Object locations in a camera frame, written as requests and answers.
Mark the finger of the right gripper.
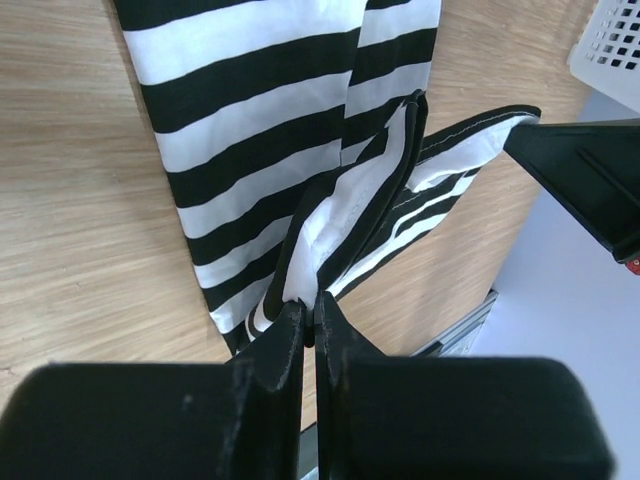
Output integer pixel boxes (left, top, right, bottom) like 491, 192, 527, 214
504, 119, 639, 263

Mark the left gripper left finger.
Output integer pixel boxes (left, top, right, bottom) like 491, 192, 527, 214
1, 302, 306, 479

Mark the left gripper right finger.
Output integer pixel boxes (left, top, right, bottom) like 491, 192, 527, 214
313, 293, 615, 479

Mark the black white striped tank top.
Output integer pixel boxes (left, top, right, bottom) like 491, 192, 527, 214
115, 1, 541, 354

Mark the white plastic basket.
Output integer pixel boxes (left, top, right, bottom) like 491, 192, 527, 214
568, 0, 640, 112

